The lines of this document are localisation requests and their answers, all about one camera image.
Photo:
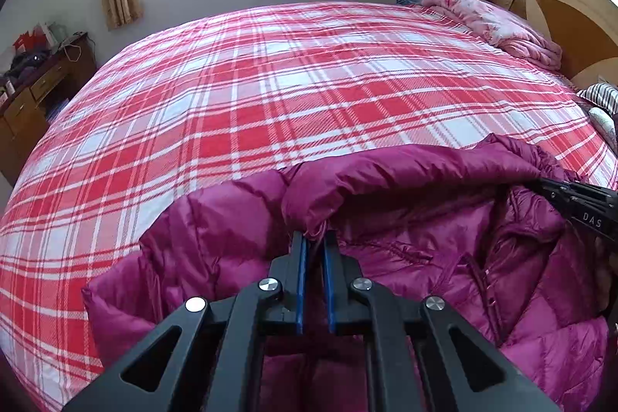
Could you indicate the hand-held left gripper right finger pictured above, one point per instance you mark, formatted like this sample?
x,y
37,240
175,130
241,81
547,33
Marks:
x,y
330,286

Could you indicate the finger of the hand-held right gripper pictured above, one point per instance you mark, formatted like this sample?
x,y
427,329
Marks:
x,y
569,191

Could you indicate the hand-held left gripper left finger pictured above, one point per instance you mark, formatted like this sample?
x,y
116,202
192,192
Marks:
x,y
302,277

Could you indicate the magenta puffer jacket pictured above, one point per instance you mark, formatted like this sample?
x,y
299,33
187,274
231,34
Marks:
x,y
410,199

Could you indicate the pile of clothes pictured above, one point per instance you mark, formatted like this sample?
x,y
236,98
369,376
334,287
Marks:
x,y
24,64

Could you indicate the white floral pillow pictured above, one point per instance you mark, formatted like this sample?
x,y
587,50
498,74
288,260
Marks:
x,y
603,120

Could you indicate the striped pillow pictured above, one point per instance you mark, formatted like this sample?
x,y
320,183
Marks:
x,y
606,96

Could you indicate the wooden headboard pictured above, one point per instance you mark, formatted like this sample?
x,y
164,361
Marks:
x,y
569,16

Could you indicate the bed with red plaid sheet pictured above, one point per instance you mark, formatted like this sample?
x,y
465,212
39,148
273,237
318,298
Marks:
x,y
241,103

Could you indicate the pink folded blanket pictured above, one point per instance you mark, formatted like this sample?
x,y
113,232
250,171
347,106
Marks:
x,y
492,23

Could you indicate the blue cloth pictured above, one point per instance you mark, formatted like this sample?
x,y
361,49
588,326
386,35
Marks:
x,y
410,0

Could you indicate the brown wooden desk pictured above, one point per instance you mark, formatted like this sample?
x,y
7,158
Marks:
x,y
29,122

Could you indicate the red box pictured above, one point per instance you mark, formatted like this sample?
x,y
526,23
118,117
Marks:
x,y
29,40

